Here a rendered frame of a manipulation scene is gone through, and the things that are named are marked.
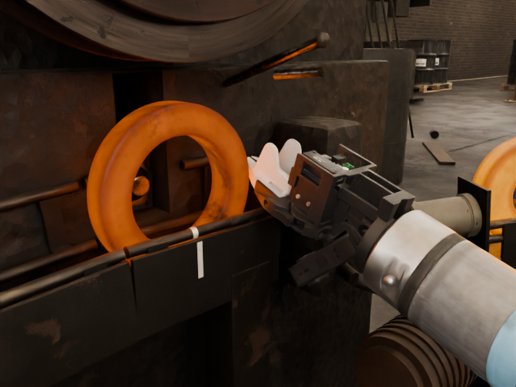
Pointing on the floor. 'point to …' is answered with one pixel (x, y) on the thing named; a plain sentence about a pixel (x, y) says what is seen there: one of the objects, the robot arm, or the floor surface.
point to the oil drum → (395, 108)
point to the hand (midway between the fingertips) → (254, 168)
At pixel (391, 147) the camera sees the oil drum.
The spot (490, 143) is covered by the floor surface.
